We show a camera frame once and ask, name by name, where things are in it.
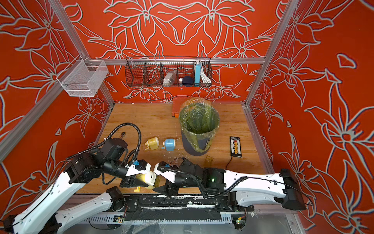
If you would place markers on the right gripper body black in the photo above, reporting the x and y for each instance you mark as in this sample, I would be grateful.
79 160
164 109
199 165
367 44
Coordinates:
172 188

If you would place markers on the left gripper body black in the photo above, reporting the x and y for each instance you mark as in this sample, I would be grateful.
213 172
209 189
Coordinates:
129 181

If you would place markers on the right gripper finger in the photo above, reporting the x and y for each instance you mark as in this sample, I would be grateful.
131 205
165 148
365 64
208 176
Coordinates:
159 172
161 190

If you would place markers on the yellow sharpener front row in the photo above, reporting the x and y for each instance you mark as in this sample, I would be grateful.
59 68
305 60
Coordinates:
148 181

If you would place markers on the yellow sharpener row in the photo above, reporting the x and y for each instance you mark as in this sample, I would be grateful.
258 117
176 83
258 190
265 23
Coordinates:
148 181
152 143

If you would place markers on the yellow sharpener back row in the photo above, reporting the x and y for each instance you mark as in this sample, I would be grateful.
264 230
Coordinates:
152 143

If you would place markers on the blue sharpener back row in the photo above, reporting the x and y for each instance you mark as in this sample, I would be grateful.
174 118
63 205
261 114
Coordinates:
169 144

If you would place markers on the yellow clear shavings tray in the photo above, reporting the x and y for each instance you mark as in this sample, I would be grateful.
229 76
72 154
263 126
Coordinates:
208 161

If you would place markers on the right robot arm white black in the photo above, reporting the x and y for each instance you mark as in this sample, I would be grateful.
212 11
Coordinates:
243 190

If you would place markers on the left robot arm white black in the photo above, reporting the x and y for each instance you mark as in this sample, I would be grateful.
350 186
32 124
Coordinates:
112 157

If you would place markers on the dark grey garbage bin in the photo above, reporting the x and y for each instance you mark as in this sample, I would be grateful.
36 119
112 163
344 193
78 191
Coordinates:
197 144

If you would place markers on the yellow-green plastic bin liner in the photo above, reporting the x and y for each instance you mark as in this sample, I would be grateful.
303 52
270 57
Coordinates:
197 115

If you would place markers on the black connector board yellow plugs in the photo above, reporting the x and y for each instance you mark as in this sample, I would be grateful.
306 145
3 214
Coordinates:
235 147

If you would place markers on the orange tool case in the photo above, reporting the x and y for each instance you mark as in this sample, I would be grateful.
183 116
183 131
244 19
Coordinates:
176 105

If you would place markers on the dark blue round object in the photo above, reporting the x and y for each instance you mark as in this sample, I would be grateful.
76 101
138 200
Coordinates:
188 81

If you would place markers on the silver packet in basket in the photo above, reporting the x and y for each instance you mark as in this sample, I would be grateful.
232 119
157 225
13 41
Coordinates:
170 78

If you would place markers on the light blue box in basket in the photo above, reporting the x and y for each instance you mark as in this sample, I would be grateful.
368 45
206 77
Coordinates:
197 75

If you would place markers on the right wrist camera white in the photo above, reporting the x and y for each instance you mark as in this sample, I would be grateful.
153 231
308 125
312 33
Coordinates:
169 175

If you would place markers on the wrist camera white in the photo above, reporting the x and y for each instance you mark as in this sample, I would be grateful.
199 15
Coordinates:
169 175
138 167

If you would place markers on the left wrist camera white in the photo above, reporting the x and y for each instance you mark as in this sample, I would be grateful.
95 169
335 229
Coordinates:
138 167

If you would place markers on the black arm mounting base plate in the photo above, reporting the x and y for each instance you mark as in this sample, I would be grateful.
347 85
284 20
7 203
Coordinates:
183 206

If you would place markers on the white slotted cable duct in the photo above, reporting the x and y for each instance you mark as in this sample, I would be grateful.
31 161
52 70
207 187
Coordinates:
120 219

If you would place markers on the black wire wall basket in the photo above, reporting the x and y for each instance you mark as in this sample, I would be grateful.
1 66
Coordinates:
168 71

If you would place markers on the clear plastic wall bin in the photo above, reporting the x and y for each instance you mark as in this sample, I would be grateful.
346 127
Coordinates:
84 78

